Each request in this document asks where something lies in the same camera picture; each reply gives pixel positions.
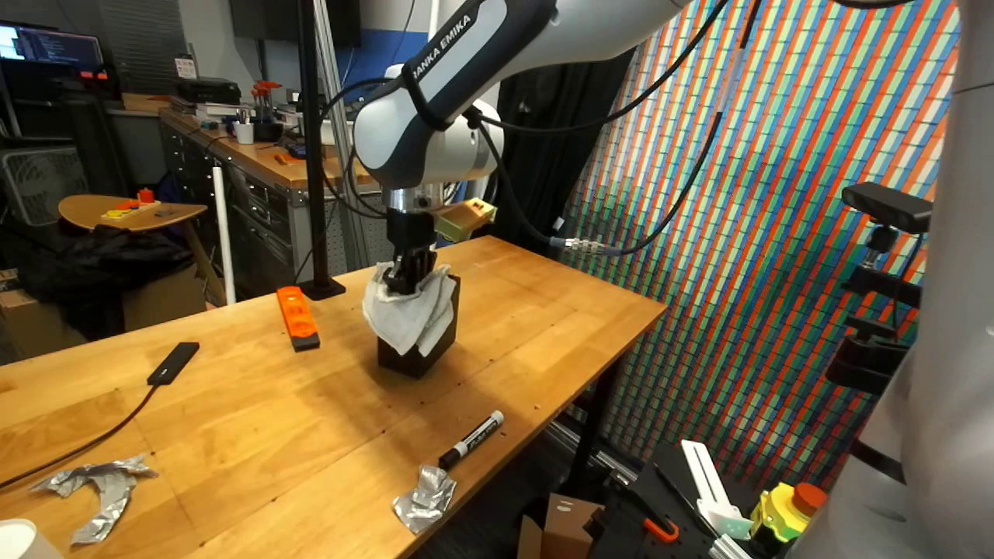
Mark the black white marker pen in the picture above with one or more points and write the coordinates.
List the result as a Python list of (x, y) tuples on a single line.
[(470, 441)]

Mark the cardboard box under table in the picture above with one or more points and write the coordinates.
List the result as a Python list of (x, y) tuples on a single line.
[(556, 528)]

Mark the laptop screen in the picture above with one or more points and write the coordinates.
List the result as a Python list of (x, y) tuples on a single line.
[(52, 48)]

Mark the yellow red emergency stop button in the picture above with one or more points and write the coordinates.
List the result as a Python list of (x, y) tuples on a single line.
[(787, 511)]

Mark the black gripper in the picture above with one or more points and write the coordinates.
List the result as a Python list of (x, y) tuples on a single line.
[(411, 237)]

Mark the black camera on tripod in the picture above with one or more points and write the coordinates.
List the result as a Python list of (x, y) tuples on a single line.
[(870, 355)]

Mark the black camera stand pole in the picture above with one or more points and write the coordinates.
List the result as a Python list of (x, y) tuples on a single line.
[(321, 282)]

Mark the white towel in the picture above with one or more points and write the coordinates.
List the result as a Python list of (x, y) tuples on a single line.
[(411, 323)]

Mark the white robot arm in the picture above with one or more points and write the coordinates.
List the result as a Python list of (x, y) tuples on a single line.
[(409, 133)]

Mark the black perforated metal box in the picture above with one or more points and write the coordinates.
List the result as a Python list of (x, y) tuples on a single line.
[(415, 365)]

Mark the round wooden stool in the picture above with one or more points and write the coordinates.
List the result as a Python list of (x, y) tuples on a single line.
[(127, 215)]

